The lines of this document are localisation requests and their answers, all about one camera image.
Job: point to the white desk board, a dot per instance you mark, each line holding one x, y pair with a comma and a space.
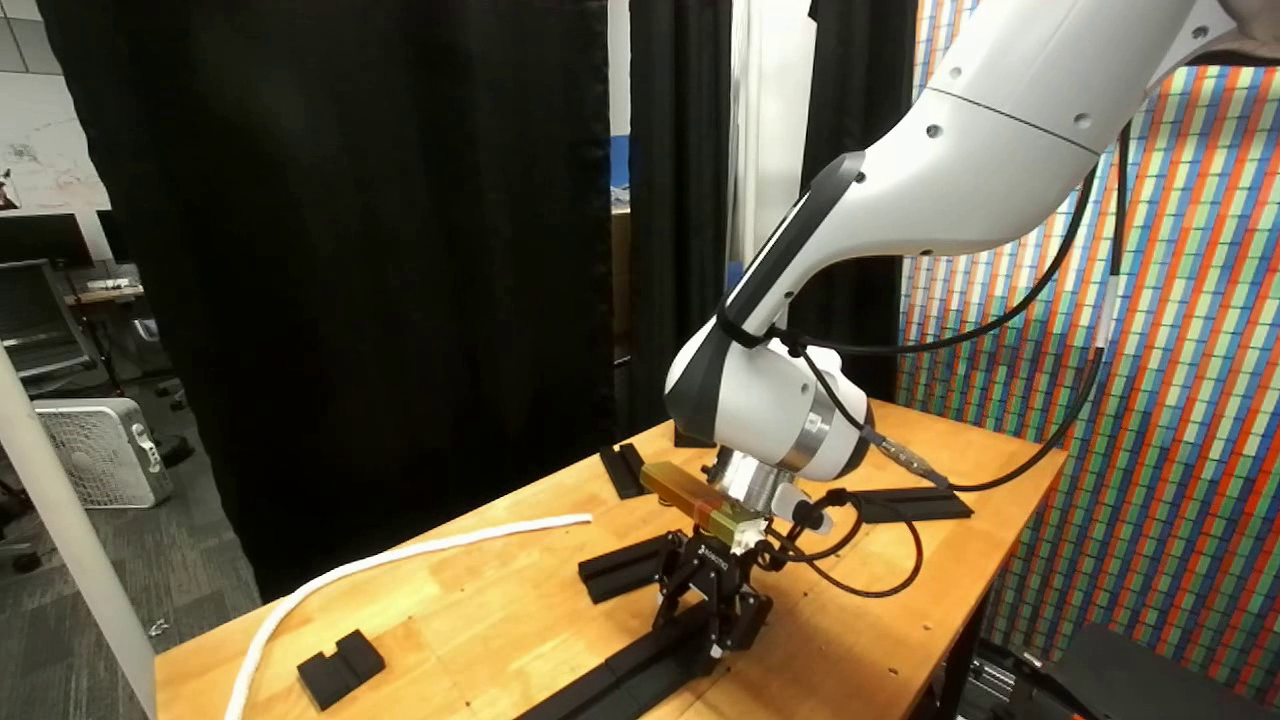
40, 146

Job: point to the white flexible tube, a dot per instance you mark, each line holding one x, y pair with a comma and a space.
533, 525

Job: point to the wide black curtain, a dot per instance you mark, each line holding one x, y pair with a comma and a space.
332, 267

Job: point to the black grooved track piece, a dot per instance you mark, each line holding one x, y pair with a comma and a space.
913, 507
682, 660
621, 570
621, 471
585, 696

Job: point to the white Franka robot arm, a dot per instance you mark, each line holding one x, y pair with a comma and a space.
1012, 122

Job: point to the black controller box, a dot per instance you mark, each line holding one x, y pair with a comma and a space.
1000, 684

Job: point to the white frame post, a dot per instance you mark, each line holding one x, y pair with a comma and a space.
764, 160

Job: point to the white metal pole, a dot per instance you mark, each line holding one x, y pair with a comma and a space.
82, 562

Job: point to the small black grooved block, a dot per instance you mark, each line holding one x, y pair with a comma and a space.
342, 668

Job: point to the grey computer case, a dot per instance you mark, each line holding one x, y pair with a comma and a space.
100, 453

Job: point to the colourful patterned wall panel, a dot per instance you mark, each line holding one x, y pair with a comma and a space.
1172, 562

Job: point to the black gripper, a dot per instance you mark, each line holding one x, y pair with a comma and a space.
715, 545

